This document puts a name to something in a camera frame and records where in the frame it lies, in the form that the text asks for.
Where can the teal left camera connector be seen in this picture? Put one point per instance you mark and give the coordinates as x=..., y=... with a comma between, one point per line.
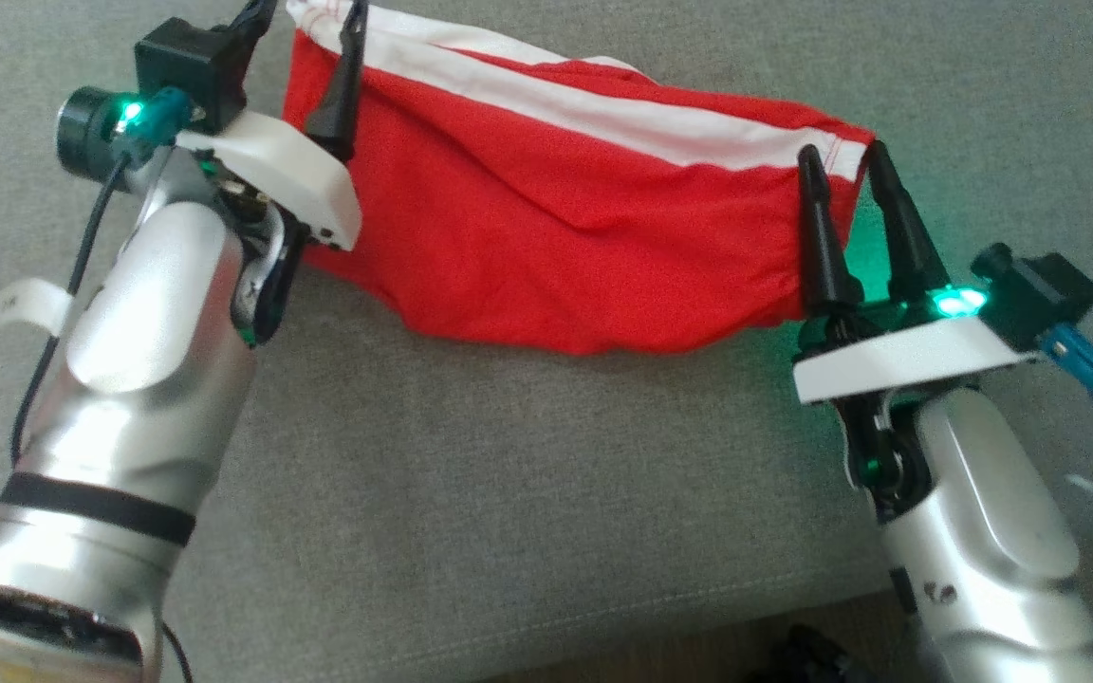
x=157, y=114

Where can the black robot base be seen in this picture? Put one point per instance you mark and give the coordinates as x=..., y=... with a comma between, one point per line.
x=817, y=659

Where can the blue right camera connector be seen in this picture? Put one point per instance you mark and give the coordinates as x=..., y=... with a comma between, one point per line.
x=1083, y=360

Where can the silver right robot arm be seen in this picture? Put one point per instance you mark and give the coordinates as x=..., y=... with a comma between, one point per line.
x=983, y=531

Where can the red shorts with white stripes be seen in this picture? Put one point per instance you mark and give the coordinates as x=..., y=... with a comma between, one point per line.
x=556, y=237

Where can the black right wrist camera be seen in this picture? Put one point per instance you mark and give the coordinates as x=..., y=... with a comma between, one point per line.
x=1040, y=289

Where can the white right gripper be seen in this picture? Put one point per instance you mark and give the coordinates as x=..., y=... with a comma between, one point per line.
x=907, y=356

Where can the grey sofa seat cushion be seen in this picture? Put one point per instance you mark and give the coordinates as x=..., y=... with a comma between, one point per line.
x=509, y=493

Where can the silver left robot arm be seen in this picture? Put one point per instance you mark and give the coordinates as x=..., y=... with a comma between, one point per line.
x=129, y=379

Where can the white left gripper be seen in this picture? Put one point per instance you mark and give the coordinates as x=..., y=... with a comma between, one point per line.
x=290, y=166

